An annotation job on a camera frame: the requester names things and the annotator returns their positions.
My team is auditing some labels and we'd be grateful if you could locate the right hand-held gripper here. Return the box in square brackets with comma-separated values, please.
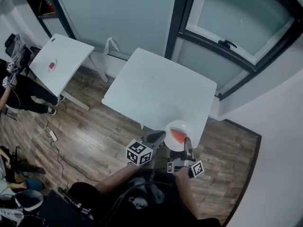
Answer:
[167, 137, 205, 180]

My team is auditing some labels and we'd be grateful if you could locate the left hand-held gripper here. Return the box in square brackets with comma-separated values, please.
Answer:
[125, 131, 167, 167]

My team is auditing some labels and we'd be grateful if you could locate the white round plate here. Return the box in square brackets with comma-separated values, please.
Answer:
[163, 120, 194, 152]

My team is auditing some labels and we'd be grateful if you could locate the person's right forearm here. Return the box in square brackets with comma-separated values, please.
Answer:
[174, 168, 200, 220]

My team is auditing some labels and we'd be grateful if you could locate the person's left forearm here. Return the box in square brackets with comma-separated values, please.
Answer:
[94, 162, 143, 199]

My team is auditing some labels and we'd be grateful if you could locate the white square table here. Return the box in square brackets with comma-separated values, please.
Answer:
[101, 47, 218, 149]

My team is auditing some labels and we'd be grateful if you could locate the white power strip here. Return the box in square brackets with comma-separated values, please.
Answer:
[45, 126, 58, 142]

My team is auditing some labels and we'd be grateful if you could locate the black equipment case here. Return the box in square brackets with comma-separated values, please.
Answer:
[37, 186, 94, 227]

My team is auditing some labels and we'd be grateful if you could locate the white rectangular table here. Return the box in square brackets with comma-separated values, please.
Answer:
[28, 33, 109, 111]

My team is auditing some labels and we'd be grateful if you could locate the small white plate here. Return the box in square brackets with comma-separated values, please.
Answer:
[47, 59, 58, 74]

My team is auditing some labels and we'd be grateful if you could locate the black framed window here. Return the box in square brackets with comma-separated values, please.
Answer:
[165, 0, 303, 101]

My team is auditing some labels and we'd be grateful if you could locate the white and black headset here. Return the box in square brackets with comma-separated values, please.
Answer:
[0, 189, 45, 220]

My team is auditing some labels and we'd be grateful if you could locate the dark metal shelf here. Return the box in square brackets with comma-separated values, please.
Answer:
[22, 0, 62, 38]

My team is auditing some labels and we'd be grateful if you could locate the black floor cable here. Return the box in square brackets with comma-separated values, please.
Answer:
[49, 140, 100, 183]

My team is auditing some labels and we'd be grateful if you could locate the black window handle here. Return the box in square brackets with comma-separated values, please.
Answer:
[218, 39, 238, 49]

